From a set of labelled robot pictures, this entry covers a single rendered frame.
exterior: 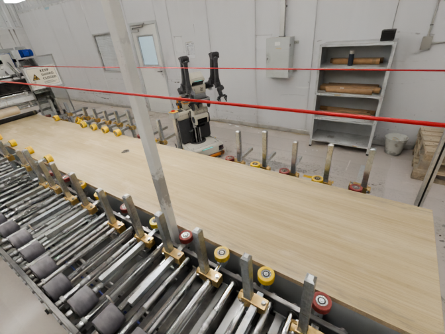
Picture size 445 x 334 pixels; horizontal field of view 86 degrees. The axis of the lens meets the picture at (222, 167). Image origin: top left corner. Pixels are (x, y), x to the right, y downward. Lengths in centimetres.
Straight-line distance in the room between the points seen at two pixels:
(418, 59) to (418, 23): 44
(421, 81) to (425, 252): 314
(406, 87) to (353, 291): 352
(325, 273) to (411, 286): 34
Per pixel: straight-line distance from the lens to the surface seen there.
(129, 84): 113
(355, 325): 144
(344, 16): 433
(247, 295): 122
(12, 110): 502
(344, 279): 130
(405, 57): 431
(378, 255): 144
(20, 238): 211
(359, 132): 461
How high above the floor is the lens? 192
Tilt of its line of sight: 31 degrees down
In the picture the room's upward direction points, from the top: 6 degrees counter-clockwise
